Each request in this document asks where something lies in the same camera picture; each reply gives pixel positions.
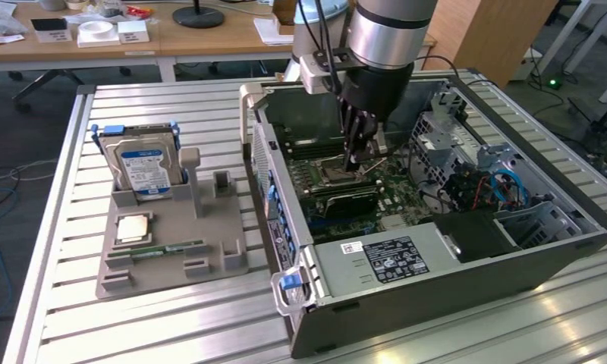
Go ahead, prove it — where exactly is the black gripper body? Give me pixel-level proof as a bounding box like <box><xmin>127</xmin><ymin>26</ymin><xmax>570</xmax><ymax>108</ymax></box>
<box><xmin>339</xmin><ymin>64</ymin><xmax>414</xmax><ymax>122</ymax></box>

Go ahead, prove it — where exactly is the black graphics card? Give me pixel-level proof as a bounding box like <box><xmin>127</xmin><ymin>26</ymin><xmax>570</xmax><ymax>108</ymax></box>
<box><xmin>317</xmin><ymin>189</ymin><xmax>382</xmax><ymax>221</ymax></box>

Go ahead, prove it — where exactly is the CPU socket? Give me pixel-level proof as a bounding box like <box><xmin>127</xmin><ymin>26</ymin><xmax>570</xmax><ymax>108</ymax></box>
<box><xmin>317</xmin><ymin>153</ymin><xmax>367</xmax><ymax>187</ymax></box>

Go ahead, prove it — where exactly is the perforated metal drive cage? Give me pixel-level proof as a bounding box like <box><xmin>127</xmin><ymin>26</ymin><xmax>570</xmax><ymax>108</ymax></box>
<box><xmin>409</xmin><ymin>89</ymin><xmax>521</xmax><ymax>183</ymax></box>

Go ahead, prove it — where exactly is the installed green RAM stick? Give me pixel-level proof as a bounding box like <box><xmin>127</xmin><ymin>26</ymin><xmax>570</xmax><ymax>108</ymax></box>
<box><xmin>309</xmin><ymin>182</ymin><xmax>379</xmax><ymax>198</ymax></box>

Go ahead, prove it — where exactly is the green motherboard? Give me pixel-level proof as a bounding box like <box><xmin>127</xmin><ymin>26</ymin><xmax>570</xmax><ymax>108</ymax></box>
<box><xmin>283</xmin><ymin>134</ymin><xmax>437</xmax><ymax>243</ymax></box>

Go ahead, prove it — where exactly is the black drive power connector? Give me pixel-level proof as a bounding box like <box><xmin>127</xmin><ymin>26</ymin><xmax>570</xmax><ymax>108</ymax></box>
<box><xmin>442</xmin><ymin>172</ymin><xmax>482</xmax><ymax>212</ymax></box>

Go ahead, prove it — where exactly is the white paper stack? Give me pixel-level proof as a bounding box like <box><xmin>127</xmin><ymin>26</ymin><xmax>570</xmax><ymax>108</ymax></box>
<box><xmin>254</xmin><ymin>17</ymin><xmax>295</xmax><ymax>47</ymax></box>

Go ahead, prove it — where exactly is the brown cardboard box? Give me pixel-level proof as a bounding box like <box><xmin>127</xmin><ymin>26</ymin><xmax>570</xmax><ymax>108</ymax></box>
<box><xmin>271</xmin><ymin>0</ymin><xmax>299</xmax><ymax>27</ymax></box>

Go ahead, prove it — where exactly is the wooden cabinet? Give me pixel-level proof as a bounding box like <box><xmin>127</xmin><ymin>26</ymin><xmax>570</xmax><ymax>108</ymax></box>
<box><xmin>425</xmin><ymin>0</ymin><xmax>561</xmax><ymax>88</ymax></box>

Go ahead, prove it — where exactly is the white power box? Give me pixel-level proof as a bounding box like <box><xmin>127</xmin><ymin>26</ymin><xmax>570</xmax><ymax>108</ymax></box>
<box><xmin>516</xmin><ymin>47</ymin><xmax>546</xmax><ymax>83</ymax></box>

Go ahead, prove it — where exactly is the wooden desk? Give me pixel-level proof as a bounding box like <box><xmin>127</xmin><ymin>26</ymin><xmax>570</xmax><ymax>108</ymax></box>
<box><xmin>159</xmin><ymin>0</ymin><xmax>440</xmax><ymax>83</ymax></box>
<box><xmin>0</xmin><ymin>0</ymin><xmax>163</xmax><ymax>83</ymax></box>

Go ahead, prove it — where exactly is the grey power supply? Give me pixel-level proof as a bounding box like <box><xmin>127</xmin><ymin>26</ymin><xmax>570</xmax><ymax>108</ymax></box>
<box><xmin>303</xmin><ymin>221</ymin><xmax>462</xmax><ymax>299</ymax></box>

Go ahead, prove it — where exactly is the grey metal disk bay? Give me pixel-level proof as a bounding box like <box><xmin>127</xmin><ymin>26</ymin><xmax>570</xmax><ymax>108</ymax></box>
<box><xmin>493</xmin><ymin>200</ymin><xmax>584</xmax><ymax>249</ymax></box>

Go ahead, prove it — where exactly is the black round lamp base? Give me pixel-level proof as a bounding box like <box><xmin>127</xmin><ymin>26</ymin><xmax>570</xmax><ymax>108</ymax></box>
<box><xmin>171</xmin><ymin>0</ymin><xmax>227</xmax><ymax>30</ymax></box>

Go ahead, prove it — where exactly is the grey plastic parts rack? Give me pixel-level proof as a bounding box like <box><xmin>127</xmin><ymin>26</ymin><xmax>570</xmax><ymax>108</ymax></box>
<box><xmin>95</xmin><ymin>146</ymin><xmax>250</xmax><ymax>300</ymax></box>

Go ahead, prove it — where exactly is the hard disk with blue carrier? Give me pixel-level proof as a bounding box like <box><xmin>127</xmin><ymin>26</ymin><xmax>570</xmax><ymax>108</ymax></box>
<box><xmin>90</xmin><ymin>121</ymin><xmax>185</xmax><ymax>202</ymax></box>

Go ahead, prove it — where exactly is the black equipment stand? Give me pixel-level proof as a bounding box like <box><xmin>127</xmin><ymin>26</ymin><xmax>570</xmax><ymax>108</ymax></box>
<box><xmin>569</xmin><ymin>96</ymin><xmax>607</xmax><ymax>171</ymax></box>

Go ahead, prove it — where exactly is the grey open PC case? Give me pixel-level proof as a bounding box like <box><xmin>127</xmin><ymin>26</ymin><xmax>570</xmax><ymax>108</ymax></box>
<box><xmin>238</xmin><ymin>74</ymin><xmax>607</xmax><ymax>359</ymax></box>

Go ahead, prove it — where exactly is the plain white box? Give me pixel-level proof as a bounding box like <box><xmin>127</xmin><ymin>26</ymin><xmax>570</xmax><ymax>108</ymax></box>
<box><xmin>116</xmin><ymin>20</ymin><xmax>148</xmax><ymax>45</ymax></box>

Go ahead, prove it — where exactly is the silver CPU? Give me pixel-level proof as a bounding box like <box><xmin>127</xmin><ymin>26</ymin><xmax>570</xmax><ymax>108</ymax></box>
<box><xmin>115</xmin><ymin>215</ymin><xmax>151</xmax><ymax>243</ymax></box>

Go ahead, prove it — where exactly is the flat white box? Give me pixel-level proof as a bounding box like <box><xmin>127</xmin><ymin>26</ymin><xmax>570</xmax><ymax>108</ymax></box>
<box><xmin>76</xmin><ymin>32</ymin><xmax>123</xmax><ymax>49</ymax></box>

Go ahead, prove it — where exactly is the dark item in bag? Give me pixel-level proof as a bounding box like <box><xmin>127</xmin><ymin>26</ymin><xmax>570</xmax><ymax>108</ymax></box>
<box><xmin>90</xmin><ymin>0</ymin><xmax>128</xmax><ymax>20</ymax></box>

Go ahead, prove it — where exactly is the white tape roll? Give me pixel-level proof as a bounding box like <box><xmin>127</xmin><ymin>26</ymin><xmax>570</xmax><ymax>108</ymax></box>
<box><xmin>79</xmin><ymin>20</ymin><xmax>112</xmax><ymax>38</ymax></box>

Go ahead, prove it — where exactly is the black chair base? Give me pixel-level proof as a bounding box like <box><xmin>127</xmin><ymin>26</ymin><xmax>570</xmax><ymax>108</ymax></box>
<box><xmin>7</xmin><ymin>66</ymin><xmax>132</xmax><ymax>113</ymax></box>

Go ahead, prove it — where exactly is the white box with black top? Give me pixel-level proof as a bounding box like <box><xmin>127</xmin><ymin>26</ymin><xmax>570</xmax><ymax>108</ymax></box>
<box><xmin>30</xmin><ymin>17</ymin><xmax>74</xmax><ymax>43</ymax></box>

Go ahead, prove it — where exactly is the clear plastic bag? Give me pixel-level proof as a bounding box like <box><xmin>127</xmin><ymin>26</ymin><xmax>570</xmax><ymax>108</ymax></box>
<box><xmin>0</xmin><ymin>0</ymin><xmax>30</xmax><ymax>36</ymax></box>

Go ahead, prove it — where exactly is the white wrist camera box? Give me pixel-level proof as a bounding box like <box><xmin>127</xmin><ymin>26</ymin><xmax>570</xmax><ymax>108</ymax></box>
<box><xmin>298</xmin><ymin>51</ymin><xmax>346</xmax><ymax>96</ymax></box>

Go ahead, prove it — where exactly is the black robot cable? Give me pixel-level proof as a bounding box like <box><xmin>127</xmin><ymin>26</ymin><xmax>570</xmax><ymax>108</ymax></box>
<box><xmin>295</xmin><ymin>0</ymin><xmax>346</xmax><ymax>94</ymax></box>

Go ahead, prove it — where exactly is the black cable behind case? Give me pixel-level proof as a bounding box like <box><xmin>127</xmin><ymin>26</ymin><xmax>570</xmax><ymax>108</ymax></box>
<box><xmin>414</xmin><ymin>55</ymin><xmax>490</xmax><ymax>86</ymax></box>

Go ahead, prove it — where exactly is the blue wire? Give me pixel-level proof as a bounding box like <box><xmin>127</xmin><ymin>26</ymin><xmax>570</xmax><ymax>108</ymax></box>
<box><xmin>490</xmin><ymin>170</ymin><xmax>532</xmax><ymax>209</ymax></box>

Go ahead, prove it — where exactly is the white desk frame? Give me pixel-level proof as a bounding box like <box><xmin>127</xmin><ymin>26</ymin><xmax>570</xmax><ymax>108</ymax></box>
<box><xmin>534</xmin><ymin>0</ymin><xmax>607</xmax><ymax>105</ymax></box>

